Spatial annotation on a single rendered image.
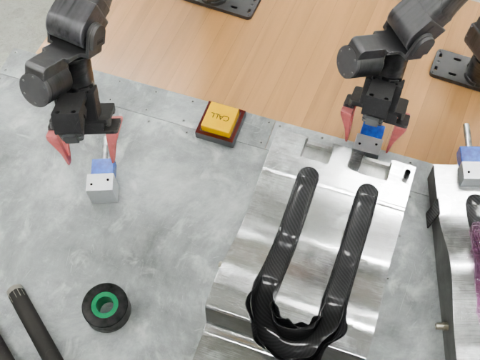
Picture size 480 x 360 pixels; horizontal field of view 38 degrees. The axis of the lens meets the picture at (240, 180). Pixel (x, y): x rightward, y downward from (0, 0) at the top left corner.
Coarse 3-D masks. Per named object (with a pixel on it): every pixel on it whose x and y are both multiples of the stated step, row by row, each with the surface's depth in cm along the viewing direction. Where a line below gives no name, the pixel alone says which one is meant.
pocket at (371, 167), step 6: (366, 162) 126; (372, 162) 126; (378, 162) 125; (384, 162) 125; (360, 168) 126; (366, 168) 126; (372, 168) 126; (378, 168) 126; (384, 168) 126; (390, 168) 125; (366, 174) 125; (372, 174) 125; (378, 174) 125; (384, 174) 125; (384, 180) 125
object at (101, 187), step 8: (104, 136) 135; (104, 144) 134; (104, 152) 133; (96, 160) 131; (104, 160) 131; (96, 168) 131; (104, 168) 130; (112, 168) 130; (88, 176) 128; (96, 176) 128; (104, 176) 128; (112, 176) 128; (88, 184) 127; (96, 184) 127; (104, 184) 127; (112, 184) 127; (88, 192) 127; (96, 192) 127; (104, 192) 128; (112, 192) 128; (96, 200) 130; (104, 200) 130; (112, 200) 131
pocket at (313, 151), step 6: (306, 144) 128; (312, 144) 127; (318, 144) 127; (306, 150) 128; (312, 150) 128; (318, 150) 128; (324, 150) 128; (330, 150) 127; (306, 156) 128; (312, 156) 128; (318, 156) 128; (324, 156) 127; (330, 156) 127; (324, 162) 127
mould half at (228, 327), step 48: (288, 144) 126; (336, 144) 125; (288, 192) 122; (336, 192) 121; (384, 192) 121; (240, 240) 117; (336, 240) 118; (384, 240) 117; (240, 288) 109; (288, 288) 109; (240, 336) 112
